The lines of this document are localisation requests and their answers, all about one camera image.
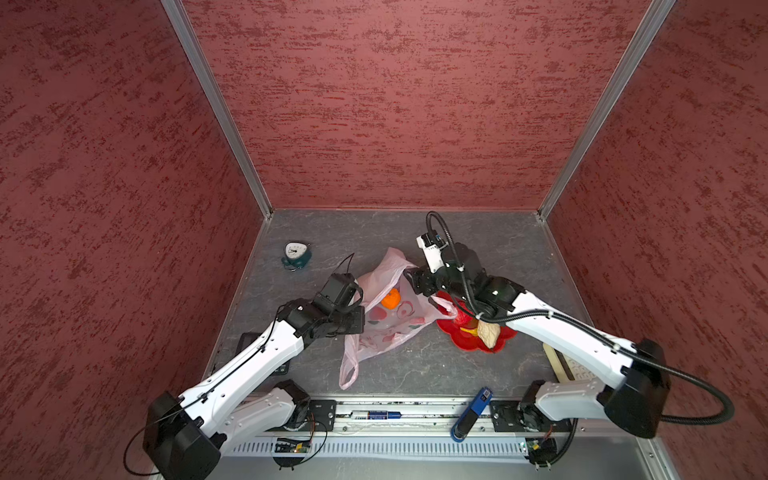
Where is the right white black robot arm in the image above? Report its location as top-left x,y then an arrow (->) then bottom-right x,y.
406,236 -> 670,438

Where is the right aluminium corner post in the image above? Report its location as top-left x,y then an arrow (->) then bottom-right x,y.
538,0 -> 676,223

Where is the cream yellow calculator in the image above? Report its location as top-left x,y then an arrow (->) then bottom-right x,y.
543,344 -> 596,383

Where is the aluminium corner post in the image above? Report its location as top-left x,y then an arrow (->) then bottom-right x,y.
538,0 -> 676,223
161,0 -> 274,221

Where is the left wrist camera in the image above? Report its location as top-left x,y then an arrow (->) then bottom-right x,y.
312,273 -> 363,316

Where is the right circuit board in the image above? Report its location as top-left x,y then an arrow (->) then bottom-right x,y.
526,438 -> 558,468

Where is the left circuit board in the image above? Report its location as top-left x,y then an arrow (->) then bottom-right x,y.
274,438 -> 313,455

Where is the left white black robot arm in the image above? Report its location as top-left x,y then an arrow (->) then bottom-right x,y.
139,293 -> 364,479

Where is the left aluminium corner post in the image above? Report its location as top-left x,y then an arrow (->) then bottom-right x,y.
161,0 -> 274,221

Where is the white teal kitchen timer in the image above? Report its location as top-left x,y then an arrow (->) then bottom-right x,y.
281,241 -> 312,271

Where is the beige fake fruit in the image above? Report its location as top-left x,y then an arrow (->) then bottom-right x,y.
477,321 -> 501,350

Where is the pink plastic bag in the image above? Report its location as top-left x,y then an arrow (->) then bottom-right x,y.
339,248 -> 458,390

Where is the yellow fake banana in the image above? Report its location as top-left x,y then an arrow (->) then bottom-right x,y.
459,320 -> 479,337

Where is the blue pen in rail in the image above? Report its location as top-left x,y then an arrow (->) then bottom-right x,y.
350,410 -> 402,420

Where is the black calculator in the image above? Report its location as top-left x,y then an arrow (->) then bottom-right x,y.
236,332 -> 292,377

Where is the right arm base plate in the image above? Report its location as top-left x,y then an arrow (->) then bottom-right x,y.
489,400 -> 572,434

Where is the red flower-shaped bowl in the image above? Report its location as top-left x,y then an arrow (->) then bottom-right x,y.
436,311 -> 517,353

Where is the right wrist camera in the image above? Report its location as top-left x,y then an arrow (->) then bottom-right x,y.
417,233 -> 447,273

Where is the circuit board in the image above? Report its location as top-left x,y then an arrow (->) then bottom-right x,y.
274,438 -> 313,455
526,438 -> 558,468

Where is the black corrugated cable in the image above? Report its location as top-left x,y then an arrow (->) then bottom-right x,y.
424,211 -> 736,426

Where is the aluminium front rail frame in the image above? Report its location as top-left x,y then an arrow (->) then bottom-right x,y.
219,396 -> 678,479

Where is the blue black marker tool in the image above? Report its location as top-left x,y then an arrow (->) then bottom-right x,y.
450,387 -> 493,443

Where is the orange fake tangerine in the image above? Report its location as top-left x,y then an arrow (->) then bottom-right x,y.
380,288 -> 401,310

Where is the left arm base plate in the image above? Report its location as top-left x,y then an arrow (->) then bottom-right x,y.
300,399 -> 338,432

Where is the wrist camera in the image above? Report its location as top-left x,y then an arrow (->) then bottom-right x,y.
417,233 -> 447,273
312,273 -> 363,316

